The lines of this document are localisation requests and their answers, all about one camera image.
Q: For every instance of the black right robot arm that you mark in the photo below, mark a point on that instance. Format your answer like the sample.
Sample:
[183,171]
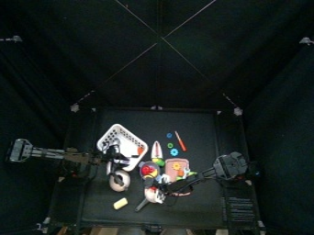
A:
[222,167]

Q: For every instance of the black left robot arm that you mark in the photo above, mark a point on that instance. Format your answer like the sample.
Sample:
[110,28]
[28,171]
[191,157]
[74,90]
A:
[44,152]

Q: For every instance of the yellow toy food piece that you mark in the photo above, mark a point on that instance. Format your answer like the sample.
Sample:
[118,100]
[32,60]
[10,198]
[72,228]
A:
[154,175]

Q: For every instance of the white plastic basket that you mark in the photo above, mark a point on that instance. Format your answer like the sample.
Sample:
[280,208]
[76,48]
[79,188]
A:
[127,141]

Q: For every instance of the beige tape roll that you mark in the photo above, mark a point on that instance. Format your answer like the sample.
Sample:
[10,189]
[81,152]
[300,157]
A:
[125,182]

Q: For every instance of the green and white toy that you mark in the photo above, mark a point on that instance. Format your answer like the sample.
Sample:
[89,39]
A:
[189,174]

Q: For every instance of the white and red toy rocket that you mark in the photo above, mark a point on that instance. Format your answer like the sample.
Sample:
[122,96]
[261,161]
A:
[157,149]

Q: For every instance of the orange toy gear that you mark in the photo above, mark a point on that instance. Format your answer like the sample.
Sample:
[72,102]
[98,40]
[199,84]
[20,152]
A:
[177,166]

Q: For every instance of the pink toy tray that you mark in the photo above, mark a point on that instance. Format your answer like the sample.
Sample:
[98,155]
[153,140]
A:
[182,162]

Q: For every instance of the green toy gear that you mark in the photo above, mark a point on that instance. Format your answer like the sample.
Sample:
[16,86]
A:
[170,145]

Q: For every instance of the yellow toy butter block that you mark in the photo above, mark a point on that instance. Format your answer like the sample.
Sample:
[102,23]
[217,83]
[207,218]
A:
[121,203]

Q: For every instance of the large blue toy gear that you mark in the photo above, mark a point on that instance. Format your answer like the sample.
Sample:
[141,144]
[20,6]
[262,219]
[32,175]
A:
[174,152]

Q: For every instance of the small blue toy gear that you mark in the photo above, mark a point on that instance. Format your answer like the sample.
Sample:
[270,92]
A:
[169,135]

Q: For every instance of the red toy screwdriver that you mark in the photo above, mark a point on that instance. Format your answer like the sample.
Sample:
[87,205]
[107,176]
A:
[181,141]

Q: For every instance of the white printed label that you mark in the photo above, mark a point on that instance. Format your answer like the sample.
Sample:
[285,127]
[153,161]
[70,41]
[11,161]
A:
[241,208]

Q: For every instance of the silver frame corner clamp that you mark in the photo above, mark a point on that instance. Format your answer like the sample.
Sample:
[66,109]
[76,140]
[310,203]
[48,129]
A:
[15,39]
[306,40]
[155,107]
[238,111]
[74,107]

